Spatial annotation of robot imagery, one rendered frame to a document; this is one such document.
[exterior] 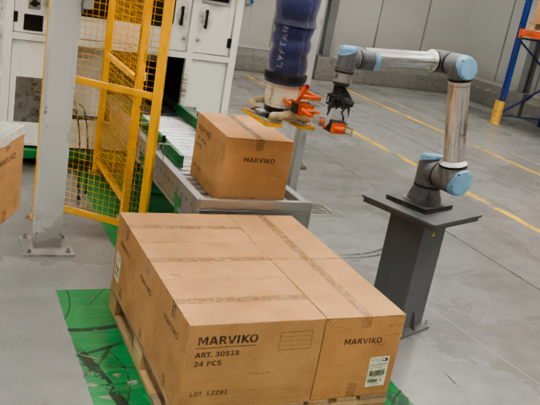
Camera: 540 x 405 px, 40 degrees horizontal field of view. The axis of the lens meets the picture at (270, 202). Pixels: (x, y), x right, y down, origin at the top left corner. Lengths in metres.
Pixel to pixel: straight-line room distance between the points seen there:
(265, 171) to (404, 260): 0.93
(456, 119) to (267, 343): 1.60
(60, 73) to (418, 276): 2.33
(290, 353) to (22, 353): 1.28
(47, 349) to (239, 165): 1.42
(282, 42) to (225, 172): 0.79
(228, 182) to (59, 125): 1.05
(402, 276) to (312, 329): 1.27
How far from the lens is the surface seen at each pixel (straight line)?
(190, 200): 4.18
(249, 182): 4.17
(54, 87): 4.40
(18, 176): 3.47
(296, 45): 3.85
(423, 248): 4.18
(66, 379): 3.45
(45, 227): 4.65
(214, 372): 2.98
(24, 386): 3.41
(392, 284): 4.28
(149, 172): 4.71
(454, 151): 3.95
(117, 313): 3.95
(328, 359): 3.19
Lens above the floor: 1.87
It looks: 18 degrees down
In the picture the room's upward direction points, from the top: 10 degrees clockwise
